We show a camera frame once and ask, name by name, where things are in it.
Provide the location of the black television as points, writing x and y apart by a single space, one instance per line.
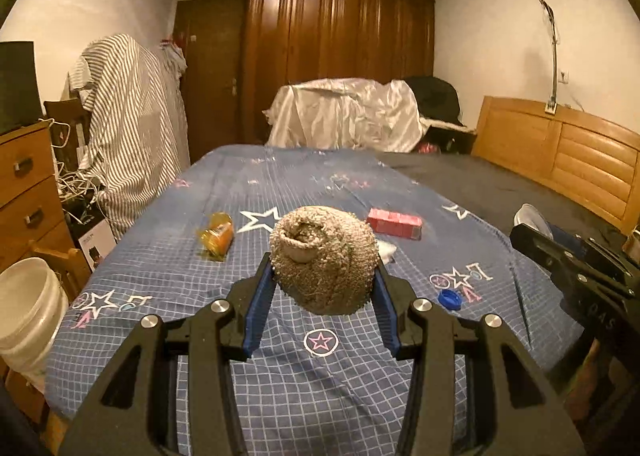
17 86

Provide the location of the wooden headboard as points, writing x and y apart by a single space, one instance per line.
560 146

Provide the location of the dark wooden door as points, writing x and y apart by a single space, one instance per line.
210 76

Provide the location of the blue star printed blanket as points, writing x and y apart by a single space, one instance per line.
320 386

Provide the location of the black clothing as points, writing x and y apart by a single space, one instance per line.
437 96

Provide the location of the large red carton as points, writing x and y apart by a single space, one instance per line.
395 223

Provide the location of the blue bottle cap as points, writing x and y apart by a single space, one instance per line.
451 298

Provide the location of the wooden dresser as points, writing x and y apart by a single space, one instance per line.
25 186

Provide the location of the grey bedsheet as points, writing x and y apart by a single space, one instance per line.
500 186

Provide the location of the curved metal pole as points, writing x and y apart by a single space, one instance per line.
552 36

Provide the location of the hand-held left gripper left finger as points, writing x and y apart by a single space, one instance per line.
260 306

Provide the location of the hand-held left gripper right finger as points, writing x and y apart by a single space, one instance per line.
387 306

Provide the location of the dark wooden chair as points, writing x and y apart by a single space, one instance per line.
67 116

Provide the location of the brown wooden wardrobe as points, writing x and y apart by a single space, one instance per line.
340 26

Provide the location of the red patterned bag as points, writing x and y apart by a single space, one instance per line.
429 148

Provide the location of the wooden stool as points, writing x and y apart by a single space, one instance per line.
70 266

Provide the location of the black and white box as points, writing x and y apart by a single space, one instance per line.
95 243

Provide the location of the white plastic bucket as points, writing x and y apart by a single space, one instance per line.
25 311

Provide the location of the white wall socket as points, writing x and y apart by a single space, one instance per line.
564 77

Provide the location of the yellow snack packet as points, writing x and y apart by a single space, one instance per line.
217 236

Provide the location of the white satin cloth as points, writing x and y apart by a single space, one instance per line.
350 111

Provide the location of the white plastic piece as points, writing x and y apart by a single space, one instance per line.
530 216

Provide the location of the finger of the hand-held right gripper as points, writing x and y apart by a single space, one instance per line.
592 251
550 256

